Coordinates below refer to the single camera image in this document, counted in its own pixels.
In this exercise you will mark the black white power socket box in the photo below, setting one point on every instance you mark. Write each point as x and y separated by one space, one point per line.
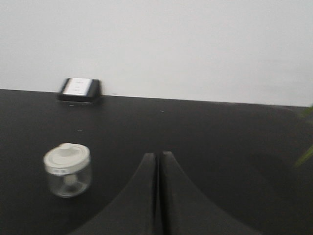
82 90

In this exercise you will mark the glass jar with white lid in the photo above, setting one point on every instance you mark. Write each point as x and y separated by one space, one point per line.
68 168

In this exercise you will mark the white potted green plant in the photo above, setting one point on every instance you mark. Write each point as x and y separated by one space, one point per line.
306 152

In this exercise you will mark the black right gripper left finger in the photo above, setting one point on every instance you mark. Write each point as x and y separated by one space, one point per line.
132 211

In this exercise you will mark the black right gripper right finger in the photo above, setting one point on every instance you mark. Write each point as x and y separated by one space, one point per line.
185 210

